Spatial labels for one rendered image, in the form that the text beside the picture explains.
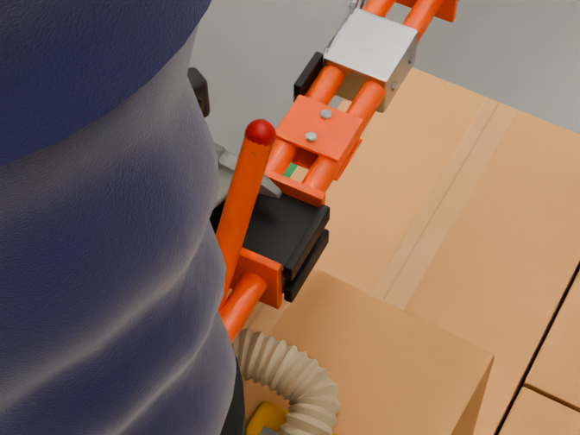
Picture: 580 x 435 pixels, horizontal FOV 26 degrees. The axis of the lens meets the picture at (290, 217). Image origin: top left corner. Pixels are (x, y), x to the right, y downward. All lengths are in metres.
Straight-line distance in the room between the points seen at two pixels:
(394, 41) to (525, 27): 1.56
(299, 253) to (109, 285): 0.48
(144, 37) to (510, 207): 1.31
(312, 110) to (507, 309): 0.61
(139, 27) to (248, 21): 2.23
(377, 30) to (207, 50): 1.48
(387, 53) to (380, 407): 0.31
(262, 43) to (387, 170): 0.93
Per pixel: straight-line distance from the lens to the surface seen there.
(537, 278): 1.65
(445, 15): 1.20
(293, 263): 0.97
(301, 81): 1.09
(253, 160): 0.92
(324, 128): 1.06
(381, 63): 1.11
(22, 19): 0.38
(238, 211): 0.94
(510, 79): 2.57
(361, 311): 1.13
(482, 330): 1.60
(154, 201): 0.51
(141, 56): 0.42
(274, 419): 1.06
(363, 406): 1.09
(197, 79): 1.08
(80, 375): 0.57
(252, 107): 2.49
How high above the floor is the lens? 1.92
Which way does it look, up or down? 55 degrees down
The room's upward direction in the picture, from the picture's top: straight up
